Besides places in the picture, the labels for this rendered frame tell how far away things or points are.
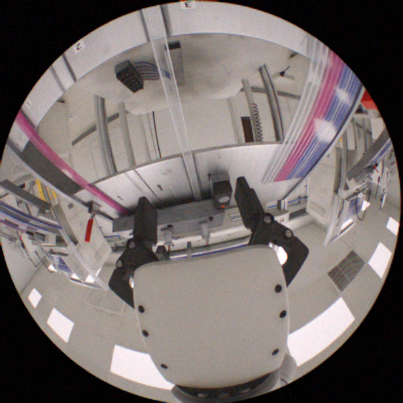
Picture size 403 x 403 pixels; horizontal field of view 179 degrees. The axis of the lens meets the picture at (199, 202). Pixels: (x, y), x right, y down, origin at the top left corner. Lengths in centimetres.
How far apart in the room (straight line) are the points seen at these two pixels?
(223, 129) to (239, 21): 189
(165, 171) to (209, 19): 24
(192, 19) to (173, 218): 37
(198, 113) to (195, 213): 179
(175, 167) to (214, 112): 183
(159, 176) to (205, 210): 15
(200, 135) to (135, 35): 184
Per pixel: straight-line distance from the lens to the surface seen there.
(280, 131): 60
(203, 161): 24
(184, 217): 33
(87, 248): 135
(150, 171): 25
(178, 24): 16
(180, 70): 54
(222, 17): 18
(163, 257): 23
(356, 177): 124
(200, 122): 197
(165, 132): 198
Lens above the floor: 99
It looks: 23 degrees up
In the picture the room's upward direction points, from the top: 168 degrees clockwise
